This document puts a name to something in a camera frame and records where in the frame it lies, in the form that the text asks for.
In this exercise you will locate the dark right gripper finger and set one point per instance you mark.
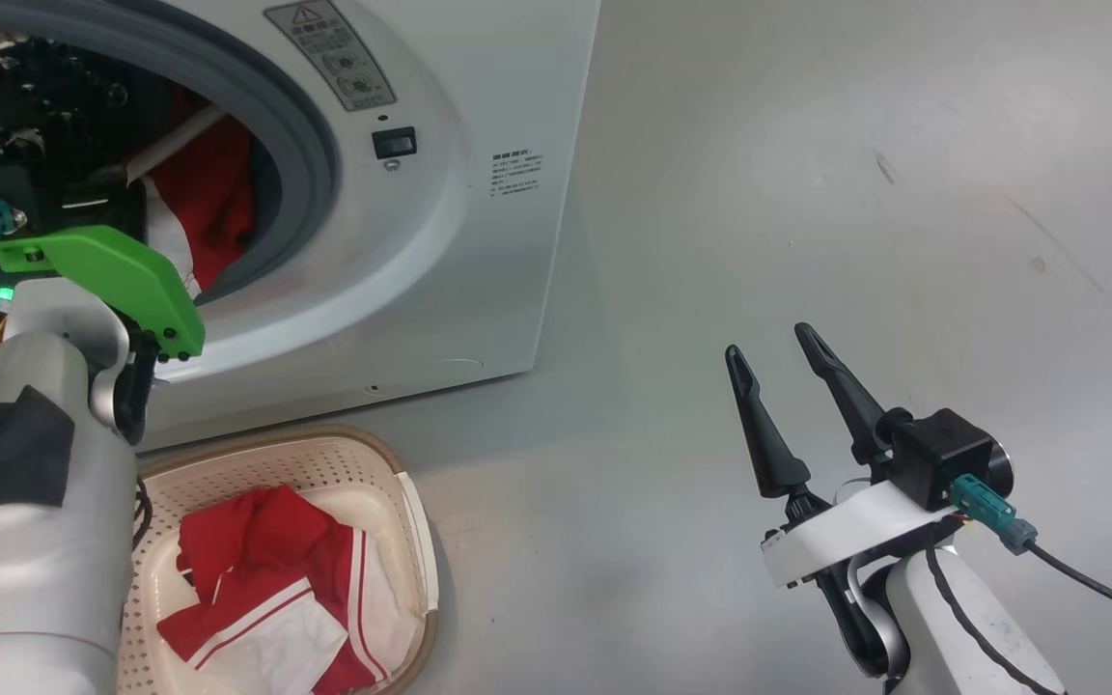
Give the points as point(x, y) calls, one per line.
point(768, 444)
point(850, 405)

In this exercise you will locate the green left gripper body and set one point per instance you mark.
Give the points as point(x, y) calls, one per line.
point(122, 270)

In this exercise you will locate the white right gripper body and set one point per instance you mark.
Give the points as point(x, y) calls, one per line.
point(855, 526)

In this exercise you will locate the white washing machine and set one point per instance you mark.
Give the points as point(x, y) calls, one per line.
point(479, 241)

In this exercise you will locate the cream perforated laundry basket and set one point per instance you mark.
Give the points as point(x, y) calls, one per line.
point(392, 502)

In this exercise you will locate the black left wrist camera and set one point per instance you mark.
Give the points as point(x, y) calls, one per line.
point(97, 208)

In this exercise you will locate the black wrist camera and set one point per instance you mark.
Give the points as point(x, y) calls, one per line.
point(942, 454)
point(97, 208)

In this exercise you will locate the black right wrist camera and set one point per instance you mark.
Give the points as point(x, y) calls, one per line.
point(942, 454)

